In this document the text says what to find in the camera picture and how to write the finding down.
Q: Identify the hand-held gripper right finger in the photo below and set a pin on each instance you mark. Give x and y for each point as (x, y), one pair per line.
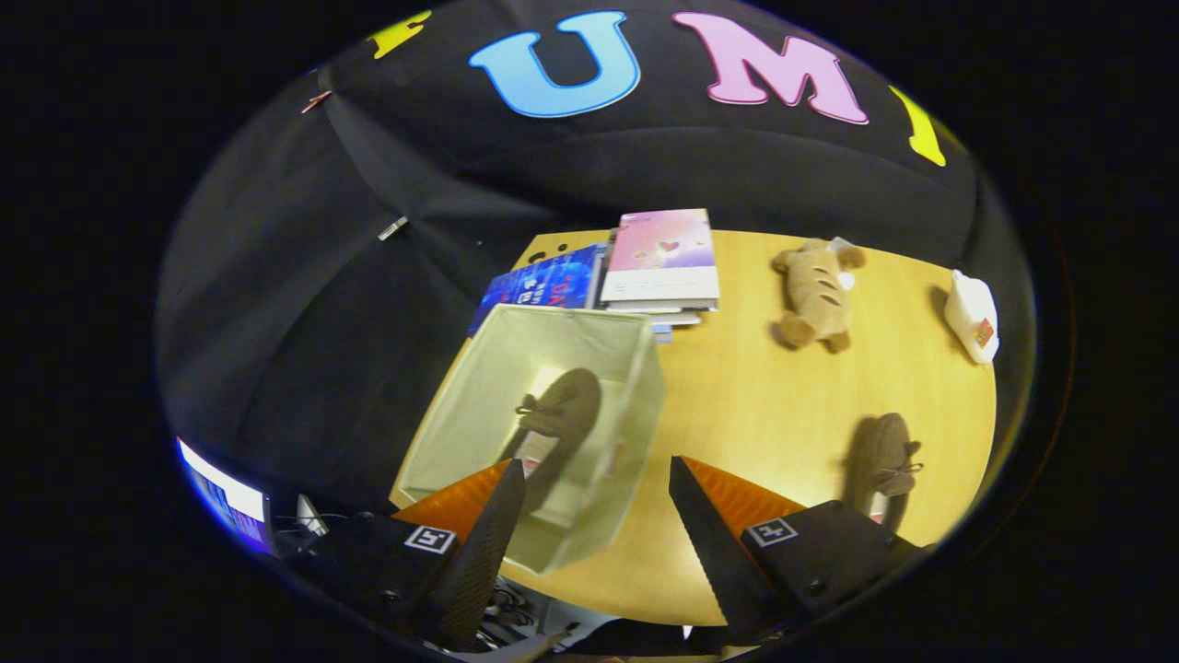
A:
(709, 543)

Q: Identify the silver clip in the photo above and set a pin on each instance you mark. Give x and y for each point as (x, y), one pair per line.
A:
(393, 228)

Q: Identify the white plush toy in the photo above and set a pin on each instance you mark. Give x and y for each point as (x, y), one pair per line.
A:
(969, 313)

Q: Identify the black backdrop cloth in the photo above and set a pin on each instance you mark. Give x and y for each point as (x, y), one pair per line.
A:
(368, 276)

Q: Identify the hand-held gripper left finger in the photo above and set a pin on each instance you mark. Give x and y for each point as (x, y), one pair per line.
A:
(488, 543)

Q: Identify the pink cover book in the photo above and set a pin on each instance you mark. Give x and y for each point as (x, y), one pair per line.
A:
(661, 253)

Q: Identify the brown bread plush toy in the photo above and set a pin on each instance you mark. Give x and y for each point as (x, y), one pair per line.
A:
(818, 295)

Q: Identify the pale green fabric storage box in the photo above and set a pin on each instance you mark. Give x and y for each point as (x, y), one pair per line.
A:
(479, 396)

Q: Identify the blue cover book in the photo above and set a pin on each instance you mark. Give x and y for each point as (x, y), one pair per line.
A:
(548, 285)

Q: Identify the computer monitor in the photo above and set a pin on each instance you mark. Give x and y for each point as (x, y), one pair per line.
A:
(226, 502)

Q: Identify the thin white book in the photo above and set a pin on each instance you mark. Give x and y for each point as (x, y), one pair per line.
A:
(677, 320)

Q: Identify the brown suede shoe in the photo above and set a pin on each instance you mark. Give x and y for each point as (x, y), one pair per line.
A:
(566, 410)
(886, 456)

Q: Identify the red clothespin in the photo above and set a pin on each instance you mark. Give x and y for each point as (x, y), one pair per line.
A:
(316, 101)

